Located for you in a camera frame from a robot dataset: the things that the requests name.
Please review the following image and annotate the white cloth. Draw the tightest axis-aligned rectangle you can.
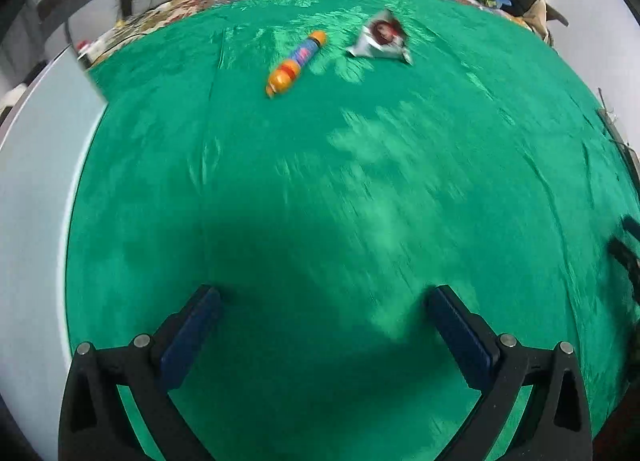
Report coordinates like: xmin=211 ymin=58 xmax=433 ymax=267
xmin=0 ymin=84 xmax=29 ymax=115

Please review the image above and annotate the silver triangular snack packet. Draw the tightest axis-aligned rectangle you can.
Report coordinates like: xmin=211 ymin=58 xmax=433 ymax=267
xmin=348 ymin=8 xmax=414 ymax=65

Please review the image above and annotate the floral bedsheet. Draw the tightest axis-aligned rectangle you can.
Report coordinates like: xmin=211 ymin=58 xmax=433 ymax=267
xmin=84 ymin=0 xmax=551 ymax=68

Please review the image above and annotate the green patterned blanket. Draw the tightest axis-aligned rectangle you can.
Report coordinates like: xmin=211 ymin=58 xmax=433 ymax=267
xmin=65 ymin=0 xmax=640 ymax=461

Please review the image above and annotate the grey headboard cushion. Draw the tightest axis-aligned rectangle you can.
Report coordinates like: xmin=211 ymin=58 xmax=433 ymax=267
xmin=36 ymin=0 xmax=126 ymax=51

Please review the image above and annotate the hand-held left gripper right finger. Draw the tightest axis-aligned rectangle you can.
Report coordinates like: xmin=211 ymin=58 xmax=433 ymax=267
xmin=426 ymin=285 xmax=594 ymax=461

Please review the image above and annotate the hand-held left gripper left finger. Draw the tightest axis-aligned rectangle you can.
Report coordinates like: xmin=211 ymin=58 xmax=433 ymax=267
xmin=59 ymin=285 xmax=222 ymax=461

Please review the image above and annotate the orange bottle with blue label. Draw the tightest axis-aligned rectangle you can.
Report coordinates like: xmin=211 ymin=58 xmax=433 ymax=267
xmin=265 ymin=31 xmax=327 ymax=98

